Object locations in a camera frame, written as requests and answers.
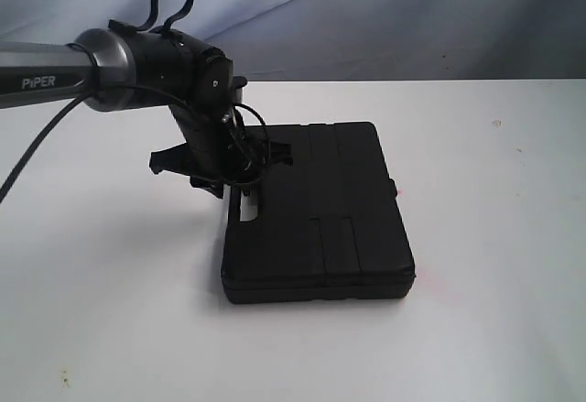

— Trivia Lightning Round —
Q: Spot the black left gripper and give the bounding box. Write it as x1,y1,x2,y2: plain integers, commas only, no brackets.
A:
149,76,293,199

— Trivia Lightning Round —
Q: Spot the black plastic carry case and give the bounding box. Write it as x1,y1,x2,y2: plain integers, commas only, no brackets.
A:
221,122,416,304

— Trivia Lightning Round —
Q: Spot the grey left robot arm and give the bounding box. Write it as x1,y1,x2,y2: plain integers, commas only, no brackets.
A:
1,28,293,197

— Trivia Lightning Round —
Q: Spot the grey backdrop cloth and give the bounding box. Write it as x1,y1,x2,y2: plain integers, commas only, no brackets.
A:
1,0,585,81

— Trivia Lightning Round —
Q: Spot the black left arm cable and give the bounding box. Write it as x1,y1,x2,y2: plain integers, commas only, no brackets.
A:
0,85,271,204

